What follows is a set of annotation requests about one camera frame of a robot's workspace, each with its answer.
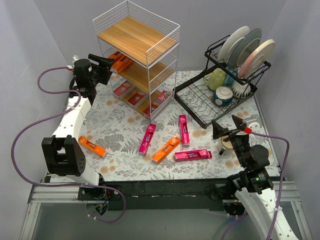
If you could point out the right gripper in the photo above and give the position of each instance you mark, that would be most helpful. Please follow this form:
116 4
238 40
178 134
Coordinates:
231 135

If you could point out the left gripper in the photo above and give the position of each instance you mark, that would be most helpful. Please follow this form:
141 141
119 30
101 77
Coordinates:
102 73

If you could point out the orange toothpaste box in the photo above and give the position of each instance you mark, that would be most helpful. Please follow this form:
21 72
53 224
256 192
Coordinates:
121 64
116 55
92 147
163 152

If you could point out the red 3D toothpaste box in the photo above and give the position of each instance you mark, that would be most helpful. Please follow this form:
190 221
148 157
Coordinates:
161 97
123 90

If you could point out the pink toothpaste box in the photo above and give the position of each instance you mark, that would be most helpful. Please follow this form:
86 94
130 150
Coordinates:
185 138
192 155
143 149

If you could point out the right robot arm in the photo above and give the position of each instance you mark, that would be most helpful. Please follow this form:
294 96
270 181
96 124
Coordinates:
253 186

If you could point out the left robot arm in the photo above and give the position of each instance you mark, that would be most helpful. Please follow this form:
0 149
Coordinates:
62 152

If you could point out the cream mug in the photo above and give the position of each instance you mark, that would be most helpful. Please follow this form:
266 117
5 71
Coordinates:
224 147

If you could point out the teal spotted bowl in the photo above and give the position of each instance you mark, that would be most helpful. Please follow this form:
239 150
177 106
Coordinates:
222 96

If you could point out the black dish rack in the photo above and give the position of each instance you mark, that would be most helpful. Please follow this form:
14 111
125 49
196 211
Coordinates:
196 97

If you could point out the white ribbed bowl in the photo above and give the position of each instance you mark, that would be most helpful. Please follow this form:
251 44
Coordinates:
240 91

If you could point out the light blue cup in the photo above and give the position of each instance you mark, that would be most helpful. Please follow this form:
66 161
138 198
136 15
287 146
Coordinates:
228 79

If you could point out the yellow-green mug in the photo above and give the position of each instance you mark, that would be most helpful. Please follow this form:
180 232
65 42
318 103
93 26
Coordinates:
215 79

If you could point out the pink and cream plate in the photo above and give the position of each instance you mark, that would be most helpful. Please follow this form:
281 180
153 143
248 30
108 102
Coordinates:
255 60

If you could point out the grey speckled plate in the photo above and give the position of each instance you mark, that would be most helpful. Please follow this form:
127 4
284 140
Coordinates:
245 48

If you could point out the white plate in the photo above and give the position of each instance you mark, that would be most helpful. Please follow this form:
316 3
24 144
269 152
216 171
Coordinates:
231 43

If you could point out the white wire wooden shelf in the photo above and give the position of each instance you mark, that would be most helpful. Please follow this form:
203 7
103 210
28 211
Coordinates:
150 40

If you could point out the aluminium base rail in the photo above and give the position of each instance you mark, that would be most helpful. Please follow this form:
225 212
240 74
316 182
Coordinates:
152 194

